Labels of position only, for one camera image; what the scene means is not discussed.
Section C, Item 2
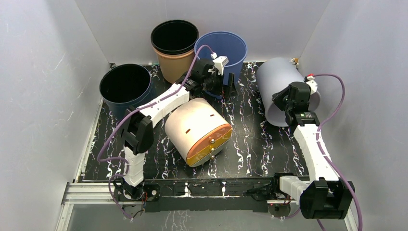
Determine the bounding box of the dark navy bucket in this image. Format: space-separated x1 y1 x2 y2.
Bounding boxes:
99 64 155 120

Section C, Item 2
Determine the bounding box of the large grey container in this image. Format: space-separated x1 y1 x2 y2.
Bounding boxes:
255 58 320 127

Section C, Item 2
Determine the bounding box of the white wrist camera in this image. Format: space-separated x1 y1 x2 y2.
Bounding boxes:
304 74 318 95
210 52 229 76

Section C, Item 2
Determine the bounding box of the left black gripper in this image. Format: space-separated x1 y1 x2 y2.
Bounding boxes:
203 71 238 100

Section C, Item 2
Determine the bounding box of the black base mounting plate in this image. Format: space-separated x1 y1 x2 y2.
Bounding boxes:
112 177 299 217

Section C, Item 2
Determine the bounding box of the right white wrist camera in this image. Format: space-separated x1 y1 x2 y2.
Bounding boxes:
304 74 318 95

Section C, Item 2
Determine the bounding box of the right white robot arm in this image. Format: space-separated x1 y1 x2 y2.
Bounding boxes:
271 82 354 219

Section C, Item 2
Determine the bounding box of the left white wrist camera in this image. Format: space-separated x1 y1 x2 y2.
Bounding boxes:
210 52 229 76

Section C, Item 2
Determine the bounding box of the tan bucket black rim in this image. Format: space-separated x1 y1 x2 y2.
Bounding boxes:
150 19 199 84

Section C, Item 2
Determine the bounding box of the white orange drawer box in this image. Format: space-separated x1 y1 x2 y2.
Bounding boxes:
165 98 232 167

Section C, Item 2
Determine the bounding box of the blue plastic bucket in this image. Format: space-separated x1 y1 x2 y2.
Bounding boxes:
194 31 247 85

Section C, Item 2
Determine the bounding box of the aluminium frame rail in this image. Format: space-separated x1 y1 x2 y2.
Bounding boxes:
55 180 358 231

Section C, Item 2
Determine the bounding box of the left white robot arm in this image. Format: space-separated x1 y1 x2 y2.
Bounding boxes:
120 56 235 200

